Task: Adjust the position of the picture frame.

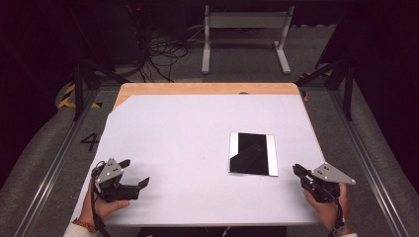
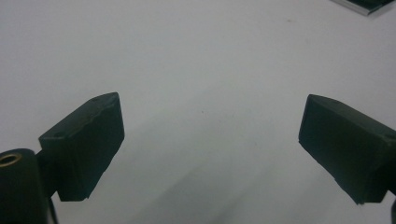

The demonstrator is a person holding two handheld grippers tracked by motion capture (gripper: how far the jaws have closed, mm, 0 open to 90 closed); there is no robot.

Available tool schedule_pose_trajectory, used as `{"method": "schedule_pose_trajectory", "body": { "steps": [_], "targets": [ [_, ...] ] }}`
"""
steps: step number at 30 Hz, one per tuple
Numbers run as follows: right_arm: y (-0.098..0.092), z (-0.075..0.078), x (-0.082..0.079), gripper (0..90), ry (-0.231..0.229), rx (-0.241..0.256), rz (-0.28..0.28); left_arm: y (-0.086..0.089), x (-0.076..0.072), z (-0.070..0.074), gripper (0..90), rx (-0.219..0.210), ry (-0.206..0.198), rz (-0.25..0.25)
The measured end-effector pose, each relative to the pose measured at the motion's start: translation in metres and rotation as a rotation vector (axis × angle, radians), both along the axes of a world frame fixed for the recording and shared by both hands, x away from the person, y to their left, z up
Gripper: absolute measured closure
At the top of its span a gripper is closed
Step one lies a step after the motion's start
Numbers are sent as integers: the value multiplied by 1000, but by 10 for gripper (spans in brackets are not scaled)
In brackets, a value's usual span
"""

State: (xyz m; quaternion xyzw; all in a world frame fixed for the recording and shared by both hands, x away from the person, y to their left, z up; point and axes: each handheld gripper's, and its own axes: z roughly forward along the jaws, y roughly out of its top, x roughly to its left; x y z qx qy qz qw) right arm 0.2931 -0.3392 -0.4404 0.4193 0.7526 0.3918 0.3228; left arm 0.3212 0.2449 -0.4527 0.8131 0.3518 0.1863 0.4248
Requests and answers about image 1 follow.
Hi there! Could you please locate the person's left hand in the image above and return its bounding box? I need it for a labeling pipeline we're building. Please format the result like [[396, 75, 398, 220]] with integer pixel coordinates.
[[78, 188, 131, 229]]

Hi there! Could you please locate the black metal stand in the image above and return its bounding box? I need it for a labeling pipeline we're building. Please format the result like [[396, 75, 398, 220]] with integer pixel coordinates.
[[67, 6, 132, 122], [294, 57, 356, 122]]

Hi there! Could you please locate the left hand-held gripper cable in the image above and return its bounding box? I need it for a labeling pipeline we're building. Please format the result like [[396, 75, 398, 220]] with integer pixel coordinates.
[[90, 160, 112, 237]]

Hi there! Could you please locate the tangle of black floor cables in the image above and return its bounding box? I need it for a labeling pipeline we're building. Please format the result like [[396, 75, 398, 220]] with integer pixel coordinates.
[[137, 31, 190, 83]]

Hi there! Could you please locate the yellow black floor tape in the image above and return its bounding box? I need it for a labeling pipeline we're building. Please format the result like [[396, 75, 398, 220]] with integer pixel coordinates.
[[57, 83, 103, 110]]

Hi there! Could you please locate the wooden table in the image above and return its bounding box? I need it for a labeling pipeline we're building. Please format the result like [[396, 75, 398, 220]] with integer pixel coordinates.
[[113, 82, 327, 160]]

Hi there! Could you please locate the grey wrist strap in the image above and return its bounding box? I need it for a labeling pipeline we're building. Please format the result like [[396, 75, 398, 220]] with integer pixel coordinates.
[[331, 219, 349, 237]]

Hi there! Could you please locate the hand-held gripper cable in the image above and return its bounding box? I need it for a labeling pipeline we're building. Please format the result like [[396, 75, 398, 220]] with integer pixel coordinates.
[[329, 189, 348, 231], [90, 160, 112, 237]]

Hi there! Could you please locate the orange bead bracelet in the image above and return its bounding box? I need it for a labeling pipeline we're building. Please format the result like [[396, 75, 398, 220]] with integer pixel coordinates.
[[72, 217, 99, 235]]

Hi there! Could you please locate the aluminium floor rail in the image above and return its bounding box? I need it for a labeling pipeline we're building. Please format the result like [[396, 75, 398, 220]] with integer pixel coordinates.
[[13, 88, 101, 237], [329, 89, 410, 237]]

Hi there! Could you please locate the white table sheet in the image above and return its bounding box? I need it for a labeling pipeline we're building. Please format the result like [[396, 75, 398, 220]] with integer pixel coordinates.
[[70, 94, 327, 227]]

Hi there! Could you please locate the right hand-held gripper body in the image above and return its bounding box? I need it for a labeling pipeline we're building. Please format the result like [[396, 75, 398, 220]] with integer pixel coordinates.
[[300, 161, 357, 203]]

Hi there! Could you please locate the person's right hand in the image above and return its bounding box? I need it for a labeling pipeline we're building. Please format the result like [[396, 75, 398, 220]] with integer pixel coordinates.
[[302, 182, 350, 233]]

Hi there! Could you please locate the white metal table frame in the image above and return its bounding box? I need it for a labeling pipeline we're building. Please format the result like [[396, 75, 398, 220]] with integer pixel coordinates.
[[201, 4, 295, 75]]

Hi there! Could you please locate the right hand-held gripper cable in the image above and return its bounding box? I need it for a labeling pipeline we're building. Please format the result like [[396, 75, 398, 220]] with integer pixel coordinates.
[[329, 189, 348, 231]]

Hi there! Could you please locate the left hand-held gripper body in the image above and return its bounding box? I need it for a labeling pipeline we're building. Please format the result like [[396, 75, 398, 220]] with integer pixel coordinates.
[[91, 157, 141, 203]]

